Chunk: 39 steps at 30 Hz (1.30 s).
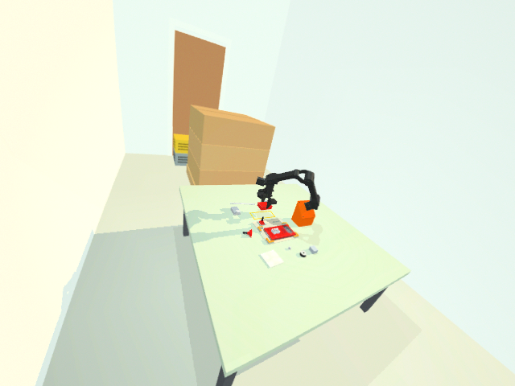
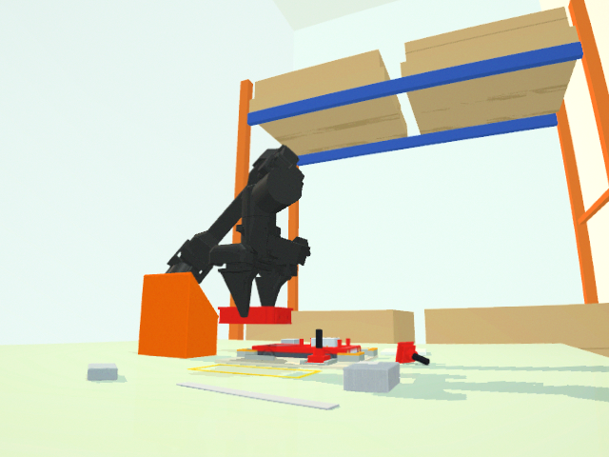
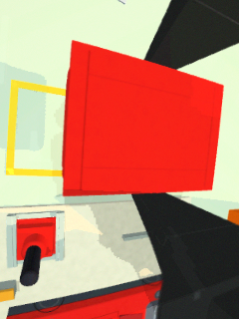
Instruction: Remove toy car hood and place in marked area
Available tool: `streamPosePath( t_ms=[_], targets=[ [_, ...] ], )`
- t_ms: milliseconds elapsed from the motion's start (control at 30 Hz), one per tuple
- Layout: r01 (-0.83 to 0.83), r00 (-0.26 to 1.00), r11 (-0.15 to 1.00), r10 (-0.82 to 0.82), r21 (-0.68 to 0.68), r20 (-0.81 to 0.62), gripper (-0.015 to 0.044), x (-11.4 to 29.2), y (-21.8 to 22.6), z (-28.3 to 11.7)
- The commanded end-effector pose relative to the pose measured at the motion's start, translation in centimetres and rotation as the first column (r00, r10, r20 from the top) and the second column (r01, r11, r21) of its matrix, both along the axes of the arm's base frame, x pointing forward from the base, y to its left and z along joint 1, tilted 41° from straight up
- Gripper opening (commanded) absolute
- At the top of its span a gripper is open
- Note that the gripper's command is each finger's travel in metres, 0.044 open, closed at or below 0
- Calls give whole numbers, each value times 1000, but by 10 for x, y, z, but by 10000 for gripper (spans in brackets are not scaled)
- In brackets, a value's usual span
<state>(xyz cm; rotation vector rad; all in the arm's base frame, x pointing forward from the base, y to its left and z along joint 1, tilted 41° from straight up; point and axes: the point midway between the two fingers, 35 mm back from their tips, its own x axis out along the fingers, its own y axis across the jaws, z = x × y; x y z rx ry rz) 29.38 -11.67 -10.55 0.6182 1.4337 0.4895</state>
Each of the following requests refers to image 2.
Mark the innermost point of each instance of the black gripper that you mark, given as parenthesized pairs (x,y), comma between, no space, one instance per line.
(243,265)

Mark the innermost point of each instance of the grey flat bar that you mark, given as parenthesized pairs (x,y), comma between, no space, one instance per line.
(261,396)

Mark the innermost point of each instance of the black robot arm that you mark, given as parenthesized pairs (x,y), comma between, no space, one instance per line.
(273,184)

